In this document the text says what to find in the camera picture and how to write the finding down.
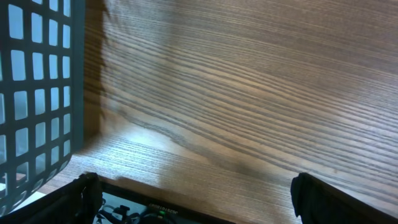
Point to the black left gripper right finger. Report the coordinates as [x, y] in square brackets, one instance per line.
[317, 202]

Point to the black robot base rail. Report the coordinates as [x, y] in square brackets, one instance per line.
[126, 206]

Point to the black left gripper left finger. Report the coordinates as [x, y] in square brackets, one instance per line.
[76, 202]

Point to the grey plastic mesh basket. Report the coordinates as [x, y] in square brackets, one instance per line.
[42, 57]

